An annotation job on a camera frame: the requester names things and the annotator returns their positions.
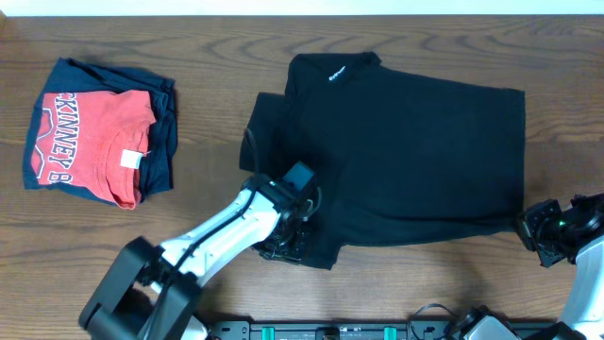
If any black t-shirt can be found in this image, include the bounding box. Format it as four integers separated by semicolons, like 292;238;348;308
239;52;526;269

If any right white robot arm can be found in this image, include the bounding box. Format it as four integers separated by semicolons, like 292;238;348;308
515;194;603;340

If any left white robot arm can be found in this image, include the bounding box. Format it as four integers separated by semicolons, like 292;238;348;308
78;168;321;339

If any red folded t-shirt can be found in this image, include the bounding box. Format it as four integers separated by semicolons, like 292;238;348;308
30;90;156;210

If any navy folded garment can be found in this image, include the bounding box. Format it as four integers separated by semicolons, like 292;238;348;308
23;59;177;207

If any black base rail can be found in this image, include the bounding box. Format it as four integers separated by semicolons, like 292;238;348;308
209;320;452;340

